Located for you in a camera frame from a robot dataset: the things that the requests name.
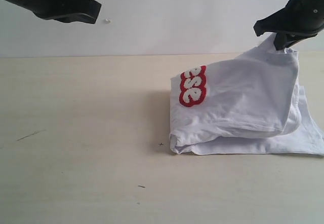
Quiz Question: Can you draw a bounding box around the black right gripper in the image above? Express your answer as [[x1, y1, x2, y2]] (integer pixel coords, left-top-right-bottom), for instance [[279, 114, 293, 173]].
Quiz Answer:
[[253, 0, 323, 51]]

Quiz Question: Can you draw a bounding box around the white t-shirt red lettering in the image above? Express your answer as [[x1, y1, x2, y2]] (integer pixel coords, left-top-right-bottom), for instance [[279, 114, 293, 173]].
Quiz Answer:
[[169, 35, 323, 156]]

